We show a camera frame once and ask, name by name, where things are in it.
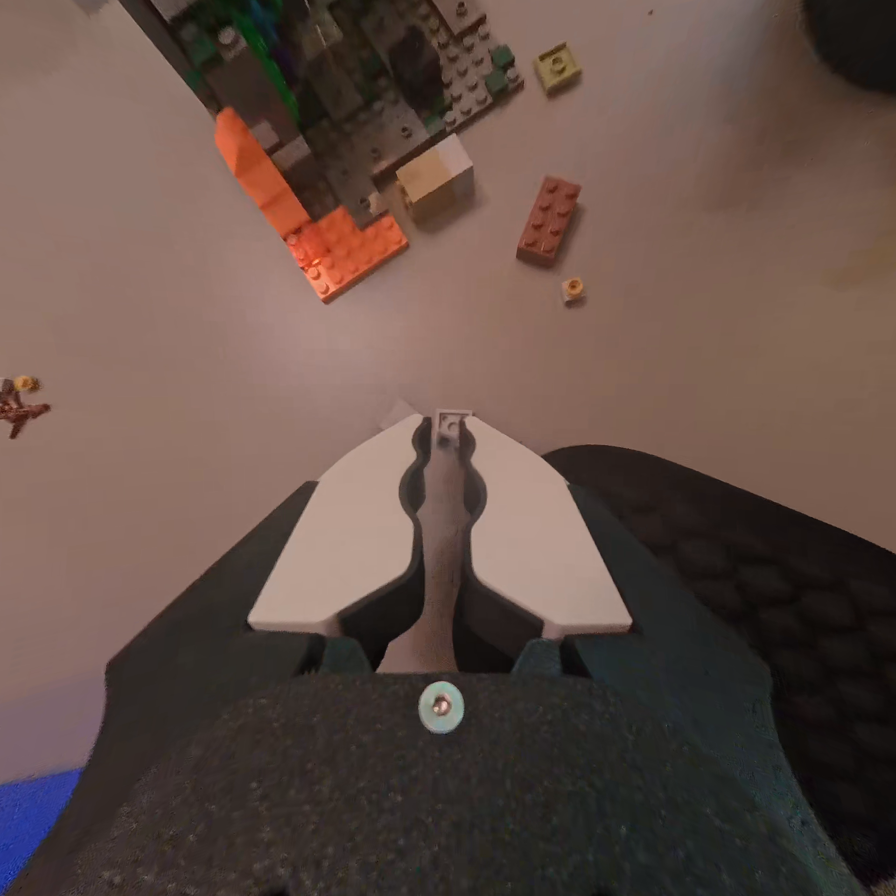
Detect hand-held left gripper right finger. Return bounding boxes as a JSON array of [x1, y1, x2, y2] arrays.
[[461, 413, 635, 664]]

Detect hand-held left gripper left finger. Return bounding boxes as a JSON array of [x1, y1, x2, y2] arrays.
[[247, 413, 431, 671]]

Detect reddish brown toy brick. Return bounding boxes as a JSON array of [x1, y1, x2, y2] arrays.
[[516, 175, 583, 268]]

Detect blue plastic bin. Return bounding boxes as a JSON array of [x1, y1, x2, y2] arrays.
[[0, 766, 85, 876]]

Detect toy brick building model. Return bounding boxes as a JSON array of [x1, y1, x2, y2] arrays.
[[115, 0, 526, 305]]

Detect olive square toy tile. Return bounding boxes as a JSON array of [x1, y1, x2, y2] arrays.
[[533, 42, 583, 95]]

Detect grey desk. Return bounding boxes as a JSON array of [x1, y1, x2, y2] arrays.
[[0, 0, 896, 785]]

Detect tan white toy brick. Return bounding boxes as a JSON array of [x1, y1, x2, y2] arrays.
[[395, 133, 476, 221]]

